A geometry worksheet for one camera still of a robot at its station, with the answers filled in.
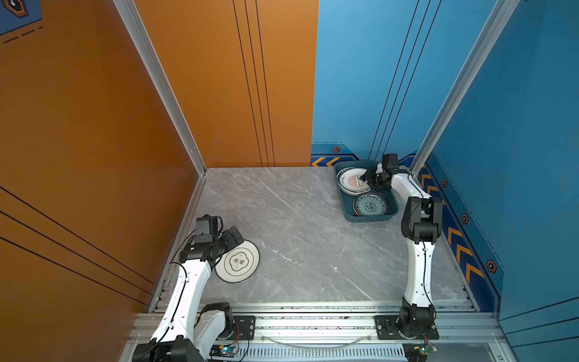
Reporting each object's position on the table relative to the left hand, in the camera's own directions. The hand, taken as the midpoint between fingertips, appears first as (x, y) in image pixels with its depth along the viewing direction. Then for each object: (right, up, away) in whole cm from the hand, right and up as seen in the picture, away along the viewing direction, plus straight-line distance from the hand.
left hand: (230, 237), depth 83 cm
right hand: (+57, +23, +26) cm, 66 cm away
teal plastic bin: (+49, +13, +23) cm, 56 cm away
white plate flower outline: (+2, -11, +4) cm, 12 cm away
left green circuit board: (+1, -33, -12) cm, 35 cm away
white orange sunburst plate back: (+50, +22, +29) cm, 62 cm away
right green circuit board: (+63, -34, -12) cm, 72 cm away
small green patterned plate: (+58, +11, +19) cm, 62 cm away
